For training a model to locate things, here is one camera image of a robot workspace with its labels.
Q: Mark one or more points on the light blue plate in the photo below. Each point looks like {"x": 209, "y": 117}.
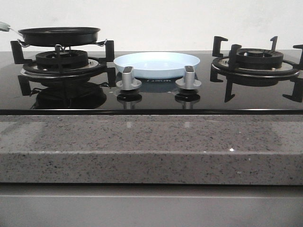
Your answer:
{"x": 156, "y": 65}

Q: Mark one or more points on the black frying pan green handle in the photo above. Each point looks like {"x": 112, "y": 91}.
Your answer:
{"x": 65, "y": 36}

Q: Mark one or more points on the left silver stove knob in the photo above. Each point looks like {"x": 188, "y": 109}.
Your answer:
{"x": 128, "y": 82}

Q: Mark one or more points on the silver stove knob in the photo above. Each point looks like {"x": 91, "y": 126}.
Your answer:
{"x": 128, "y": 82}
{"x": 188, "y": 81}

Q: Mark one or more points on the right silver stove knob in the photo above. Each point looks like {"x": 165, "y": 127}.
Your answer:
{"x": 188, "y": 81}

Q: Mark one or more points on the left black pan support grate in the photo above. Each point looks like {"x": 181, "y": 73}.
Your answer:
{"x": 30, "y": 69}

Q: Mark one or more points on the black pan support grate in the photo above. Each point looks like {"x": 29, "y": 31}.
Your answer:
{"x": 228, "y": 67}
{"x": 30, "y": 69}

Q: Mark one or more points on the right black pan support grate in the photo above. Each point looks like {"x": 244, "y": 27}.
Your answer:
{"x": 228, "y": 67}

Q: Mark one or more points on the black glass gas hob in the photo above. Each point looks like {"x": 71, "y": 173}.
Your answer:
{"x": 219, "y": 93}

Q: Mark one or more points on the left black gas burner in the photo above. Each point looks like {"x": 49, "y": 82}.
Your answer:
{"x": 69, "y": 60}

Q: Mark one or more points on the black gas burner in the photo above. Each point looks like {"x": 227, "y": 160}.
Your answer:
{"x": 259, "y": 59}
{"x": 69, "y": 60}

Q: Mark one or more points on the right black gas burner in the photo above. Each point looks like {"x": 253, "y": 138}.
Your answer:
{"x": 259, "y": 59}

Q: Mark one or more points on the grey cabinet front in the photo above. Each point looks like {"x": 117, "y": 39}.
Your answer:
{"x": 150, "y": 206}

